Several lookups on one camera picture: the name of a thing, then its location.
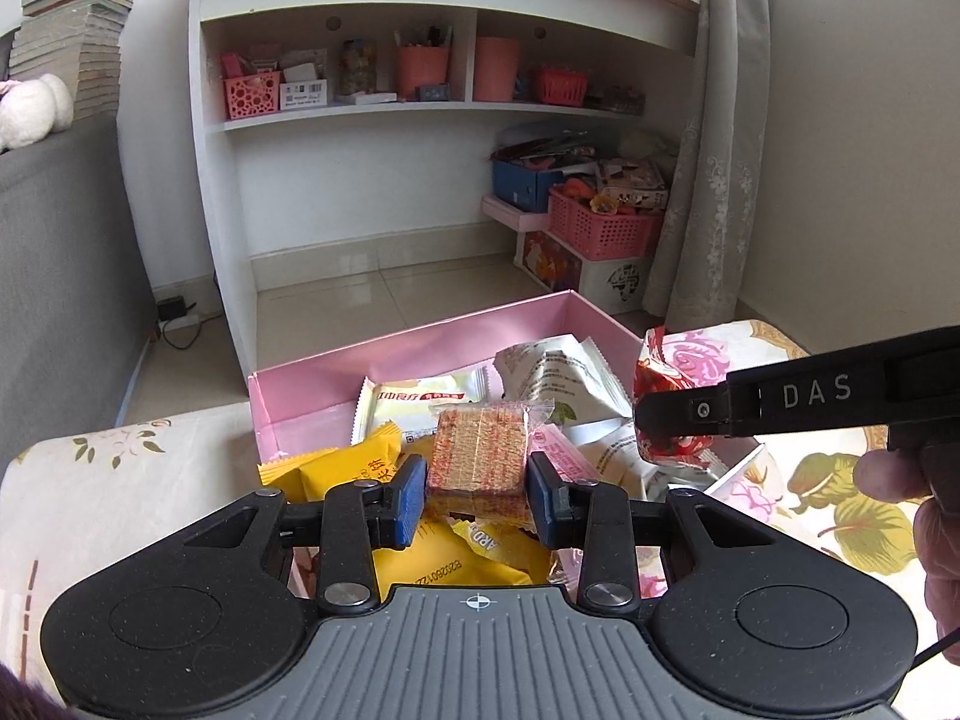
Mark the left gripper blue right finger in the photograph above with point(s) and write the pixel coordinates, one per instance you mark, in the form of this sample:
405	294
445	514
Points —
549	502

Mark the pink wafer packet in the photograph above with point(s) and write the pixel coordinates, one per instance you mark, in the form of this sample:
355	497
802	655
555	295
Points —
568	462

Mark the grey sofa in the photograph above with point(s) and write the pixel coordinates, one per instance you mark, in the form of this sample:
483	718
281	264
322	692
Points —
77	309

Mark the pink lattice basket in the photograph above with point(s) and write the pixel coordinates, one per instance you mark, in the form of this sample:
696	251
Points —
252	95

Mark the white bookshelf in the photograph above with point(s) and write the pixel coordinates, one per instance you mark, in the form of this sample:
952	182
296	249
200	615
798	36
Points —
346	177

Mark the red candy wrapper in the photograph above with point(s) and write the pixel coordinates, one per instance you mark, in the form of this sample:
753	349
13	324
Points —
669	363

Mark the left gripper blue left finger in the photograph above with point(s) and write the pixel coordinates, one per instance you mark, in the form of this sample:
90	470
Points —
406	496

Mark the stack of books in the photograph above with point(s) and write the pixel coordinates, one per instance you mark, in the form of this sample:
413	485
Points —
77	40

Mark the person right hand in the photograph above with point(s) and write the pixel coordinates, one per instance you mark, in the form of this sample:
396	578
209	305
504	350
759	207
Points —
897	476

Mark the power strip with cable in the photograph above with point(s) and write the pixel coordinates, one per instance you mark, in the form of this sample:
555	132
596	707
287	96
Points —
176	314

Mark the clear-wrapped pink wafer block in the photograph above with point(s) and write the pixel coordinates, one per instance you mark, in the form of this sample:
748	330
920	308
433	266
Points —
478	465

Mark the floral table cloth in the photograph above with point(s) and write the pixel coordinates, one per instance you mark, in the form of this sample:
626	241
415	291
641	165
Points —
74	505

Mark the pink white plush toy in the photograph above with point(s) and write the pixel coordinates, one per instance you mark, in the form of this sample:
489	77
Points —
33	109

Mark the white printed storage box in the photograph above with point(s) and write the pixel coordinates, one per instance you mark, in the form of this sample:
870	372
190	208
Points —
616	286

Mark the red small basket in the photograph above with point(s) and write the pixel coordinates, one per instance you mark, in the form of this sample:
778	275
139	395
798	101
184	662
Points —
559	87

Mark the blue storage bin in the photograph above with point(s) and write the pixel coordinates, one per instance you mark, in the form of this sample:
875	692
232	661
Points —
524	188

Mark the lace curtain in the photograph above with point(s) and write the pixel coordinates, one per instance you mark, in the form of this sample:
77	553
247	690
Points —
697	272

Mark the white crumpled tea packet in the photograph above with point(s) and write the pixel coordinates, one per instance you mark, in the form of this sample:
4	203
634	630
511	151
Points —
572	374

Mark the yellow egg-yolk pastry packet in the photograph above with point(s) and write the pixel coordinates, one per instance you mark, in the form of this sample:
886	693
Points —
309	477

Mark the pink pen holder cup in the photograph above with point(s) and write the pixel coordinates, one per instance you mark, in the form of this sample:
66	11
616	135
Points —
417	66

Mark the large pink storage basket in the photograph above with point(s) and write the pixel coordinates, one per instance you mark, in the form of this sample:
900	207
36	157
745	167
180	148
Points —
602	237

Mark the white yellow wafer packet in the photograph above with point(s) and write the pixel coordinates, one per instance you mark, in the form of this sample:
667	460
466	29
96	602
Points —
414	404

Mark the pink tall cup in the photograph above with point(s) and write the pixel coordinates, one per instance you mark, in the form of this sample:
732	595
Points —
496	65

